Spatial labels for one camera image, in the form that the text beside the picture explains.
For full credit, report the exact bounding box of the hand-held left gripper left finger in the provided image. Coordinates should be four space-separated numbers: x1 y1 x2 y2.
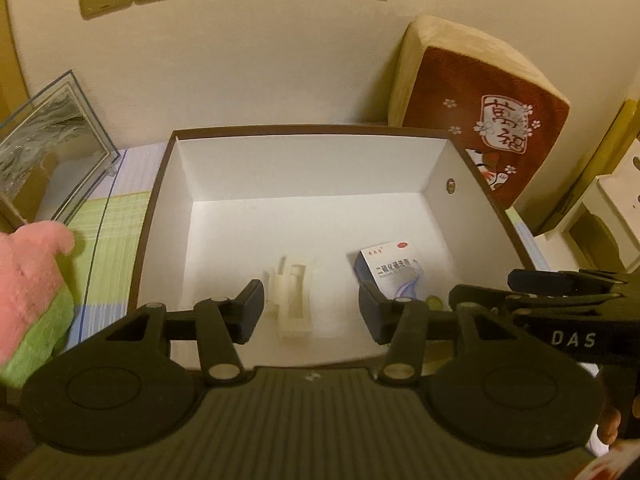
104 279 265 381

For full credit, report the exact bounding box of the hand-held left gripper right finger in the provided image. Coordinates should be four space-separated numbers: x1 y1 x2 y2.
358 280 512 383

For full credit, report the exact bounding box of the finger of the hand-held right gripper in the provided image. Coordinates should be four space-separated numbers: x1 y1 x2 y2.
448 284 577 314
507 268 632 294

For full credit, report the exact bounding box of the brown-edged white storage box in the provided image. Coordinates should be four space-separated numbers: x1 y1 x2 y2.
126 125 539 377

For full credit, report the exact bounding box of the person's right hand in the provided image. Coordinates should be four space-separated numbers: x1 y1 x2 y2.
596 399 624 447

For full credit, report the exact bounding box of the white plastic holder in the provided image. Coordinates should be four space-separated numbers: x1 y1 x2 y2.
262 254 319 341

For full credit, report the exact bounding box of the blue white medicine box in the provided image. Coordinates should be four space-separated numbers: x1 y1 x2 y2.
347 240 431 307

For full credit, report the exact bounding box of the white wooden shelf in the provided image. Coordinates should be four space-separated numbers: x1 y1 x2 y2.
534 139 640 272

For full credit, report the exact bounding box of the red white patterned cloth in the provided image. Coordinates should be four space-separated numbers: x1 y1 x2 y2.
575 447 640 480

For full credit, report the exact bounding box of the yellow board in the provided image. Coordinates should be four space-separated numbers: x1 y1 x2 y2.
530 100 640 236

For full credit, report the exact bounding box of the red beige printed cushion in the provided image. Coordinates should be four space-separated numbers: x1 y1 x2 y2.
387 15 572 210

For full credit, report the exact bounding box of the pink green plush toy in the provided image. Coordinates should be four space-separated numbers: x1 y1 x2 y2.
0 220 76 389

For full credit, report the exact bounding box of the glass picture frame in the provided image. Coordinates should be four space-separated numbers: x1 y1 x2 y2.
0 70 121 234

